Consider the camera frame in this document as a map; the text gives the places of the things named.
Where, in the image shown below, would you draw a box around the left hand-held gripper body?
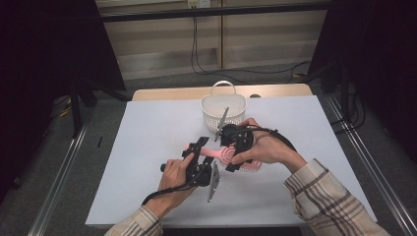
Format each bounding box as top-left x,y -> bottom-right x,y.
185,159 -> 221,204

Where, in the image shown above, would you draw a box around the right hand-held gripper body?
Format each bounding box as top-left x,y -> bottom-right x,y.
214,106 -> 255,154

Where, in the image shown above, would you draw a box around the pink hairbrush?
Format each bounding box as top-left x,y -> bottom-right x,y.
185,143 -> 264,174

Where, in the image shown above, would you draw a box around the white perforated plastic basket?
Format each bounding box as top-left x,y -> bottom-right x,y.
201,80 -> 247,134

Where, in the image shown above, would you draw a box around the person's left hand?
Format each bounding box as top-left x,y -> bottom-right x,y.
153,152 -> 198,206

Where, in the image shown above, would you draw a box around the person's right hand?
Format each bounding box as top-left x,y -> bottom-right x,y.
230,117 -> 299,170

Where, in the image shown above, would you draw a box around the white table sheet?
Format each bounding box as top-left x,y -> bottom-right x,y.
85,94 -> 378,228

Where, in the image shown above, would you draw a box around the black metal stand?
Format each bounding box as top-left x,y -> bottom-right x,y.
69,77 -> 132,139
339,62 -> 352,123

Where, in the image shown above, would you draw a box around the black horizontal bar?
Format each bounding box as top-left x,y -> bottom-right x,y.
99,2 -> 330,24

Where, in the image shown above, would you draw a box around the black curtain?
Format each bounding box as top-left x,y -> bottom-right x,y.
0,0 -> 127,205
308,0 -> 417,165

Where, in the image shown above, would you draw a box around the right hand-held gripper cable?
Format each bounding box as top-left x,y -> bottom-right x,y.
229,126 -> 298,153

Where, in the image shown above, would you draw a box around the hand-held gripper cable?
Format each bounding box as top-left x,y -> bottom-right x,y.
229,126 -> 298,153
141,181 -> 199,207

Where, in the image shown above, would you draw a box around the left hand-held gripper cable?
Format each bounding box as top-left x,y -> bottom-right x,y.
141,181 -> 199,207

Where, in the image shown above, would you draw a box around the black wall cable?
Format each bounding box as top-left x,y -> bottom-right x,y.
191,16 -> 312,85

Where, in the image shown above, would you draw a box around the black floor cables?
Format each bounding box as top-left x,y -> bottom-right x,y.
329,92 -> 367,133

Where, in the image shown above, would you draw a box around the aluminium floor rail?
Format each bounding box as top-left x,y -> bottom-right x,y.
28,116 -> 92,236
327,95 -> 417,236

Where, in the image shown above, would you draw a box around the white wall socket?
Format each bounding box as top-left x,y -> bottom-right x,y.
187,0 -> 211,9

